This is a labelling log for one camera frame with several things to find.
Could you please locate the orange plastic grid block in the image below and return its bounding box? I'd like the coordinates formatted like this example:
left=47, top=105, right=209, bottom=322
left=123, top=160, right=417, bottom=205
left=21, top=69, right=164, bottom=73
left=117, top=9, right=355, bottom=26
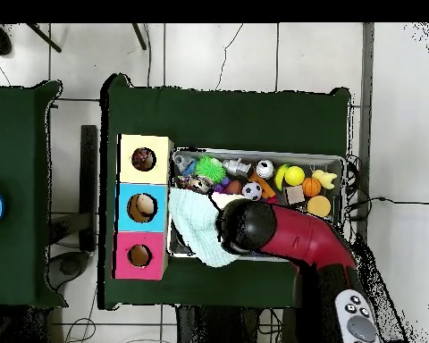
left=249, top=174, right=278, bottom=201

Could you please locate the mint green knitted cloth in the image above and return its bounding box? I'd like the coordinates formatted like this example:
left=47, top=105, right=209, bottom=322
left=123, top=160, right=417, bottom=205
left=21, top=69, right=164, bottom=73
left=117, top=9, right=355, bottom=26
left=167, top=187, right=237, bottom=269

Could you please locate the small soccer ball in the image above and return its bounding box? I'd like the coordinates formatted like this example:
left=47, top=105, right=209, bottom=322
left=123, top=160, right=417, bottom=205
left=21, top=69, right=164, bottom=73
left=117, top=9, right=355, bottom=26
left=241, top=181, right=264, bottom=202

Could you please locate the colourful patterned cloth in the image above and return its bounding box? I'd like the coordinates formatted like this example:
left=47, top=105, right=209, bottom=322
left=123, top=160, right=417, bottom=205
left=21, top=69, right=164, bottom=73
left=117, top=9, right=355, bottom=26
left=132, top=148, right=156, bottom=172

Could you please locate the green spiky ball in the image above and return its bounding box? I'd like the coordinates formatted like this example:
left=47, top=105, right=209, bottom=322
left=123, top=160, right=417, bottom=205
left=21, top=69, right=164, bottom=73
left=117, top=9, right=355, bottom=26
left=194, top=155, right=227, bottom=184

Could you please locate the black cable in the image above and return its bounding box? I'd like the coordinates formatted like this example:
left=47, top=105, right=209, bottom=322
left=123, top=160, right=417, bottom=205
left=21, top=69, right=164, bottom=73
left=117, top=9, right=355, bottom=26
left=345, top=194, right=429, bottom=215

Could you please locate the black tripod leg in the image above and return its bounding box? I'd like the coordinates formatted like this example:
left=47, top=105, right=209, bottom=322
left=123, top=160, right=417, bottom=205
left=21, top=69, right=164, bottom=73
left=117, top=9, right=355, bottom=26
left=24, top=22, right=63, bottom=54
left=131, top=22, right=149, bottom=52

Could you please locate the crushed plastic water bottle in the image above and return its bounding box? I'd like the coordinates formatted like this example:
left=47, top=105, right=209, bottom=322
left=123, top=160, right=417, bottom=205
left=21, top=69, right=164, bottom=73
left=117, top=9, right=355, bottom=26
left=172, top=153, right=199, bottom=180

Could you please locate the clear shallow bin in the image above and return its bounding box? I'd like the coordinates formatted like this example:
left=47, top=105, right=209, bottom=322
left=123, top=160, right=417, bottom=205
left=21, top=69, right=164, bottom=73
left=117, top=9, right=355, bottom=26
left=165, top=147, right=348, bottom=265

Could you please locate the dark green table cloth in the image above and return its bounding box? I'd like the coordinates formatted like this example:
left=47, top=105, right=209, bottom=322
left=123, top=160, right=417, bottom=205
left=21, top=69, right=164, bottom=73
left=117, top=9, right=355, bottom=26
left=98, top=72, right=353, bottom=317

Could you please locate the green covered side table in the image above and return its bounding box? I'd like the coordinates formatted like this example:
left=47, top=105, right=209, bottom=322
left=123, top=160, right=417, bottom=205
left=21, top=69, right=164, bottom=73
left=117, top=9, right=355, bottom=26
left=0, top=80, right=65, bottom=310

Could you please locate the small orange basketball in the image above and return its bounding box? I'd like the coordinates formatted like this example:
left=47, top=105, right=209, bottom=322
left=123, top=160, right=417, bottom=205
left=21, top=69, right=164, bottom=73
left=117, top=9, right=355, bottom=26
left=302, top=177, right=323, bottom=198

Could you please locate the plain yellow ball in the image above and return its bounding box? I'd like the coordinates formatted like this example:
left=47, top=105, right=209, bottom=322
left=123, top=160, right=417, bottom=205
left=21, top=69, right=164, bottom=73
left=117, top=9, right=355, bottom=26
left=284, top=164, right=307, bottom=187

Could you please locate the pale orange round sponge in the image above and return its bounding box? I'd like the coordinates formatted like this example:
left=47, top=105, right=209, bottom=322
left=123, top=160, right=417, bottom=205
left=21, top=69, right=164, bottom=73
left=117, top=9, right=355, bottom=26
left=307, top=195, right=332, bottom=219

